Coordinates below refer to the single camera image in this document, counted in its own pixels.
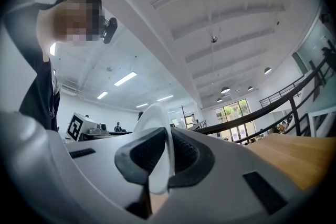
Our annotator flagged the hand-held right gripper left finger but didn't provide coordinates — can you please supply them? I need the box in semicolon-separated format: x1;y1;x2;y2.
114;126;167;187

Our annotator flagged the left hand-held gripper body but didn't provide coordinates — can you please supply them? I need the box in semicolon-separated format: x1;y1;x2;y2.
66;112;110;143

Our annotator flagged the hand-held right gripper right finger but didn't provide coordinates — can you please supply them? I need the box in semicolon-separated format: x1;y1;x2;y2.
167;127;216;189

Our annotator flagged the white plate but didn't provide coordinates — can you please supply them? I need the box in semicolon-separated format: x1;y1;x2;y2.
132;102;176;195

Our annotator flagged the person's black shirt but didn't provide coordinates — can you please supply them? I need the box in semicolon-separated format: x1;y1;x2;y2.
1;1;61;132

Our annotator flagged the wooden coat rack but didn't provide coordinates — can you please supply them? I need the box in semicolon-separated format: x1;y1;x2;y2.
179;105;188;130

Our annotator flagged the black metal railing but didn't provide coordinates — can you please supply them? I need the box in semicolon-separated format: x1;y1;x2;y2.
193;52;336;145

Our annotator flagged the large glass window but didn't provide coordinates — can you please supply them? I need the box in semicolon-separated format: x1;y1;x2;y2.
215;99;257;140

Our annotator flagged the person's head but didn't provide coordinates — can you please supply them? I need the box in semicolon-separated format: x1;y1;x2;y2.
36;0;103;48

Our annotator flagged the black head-worn camera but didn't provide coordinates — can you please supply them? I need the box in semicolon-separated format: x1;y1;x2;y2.
100;17;118;45

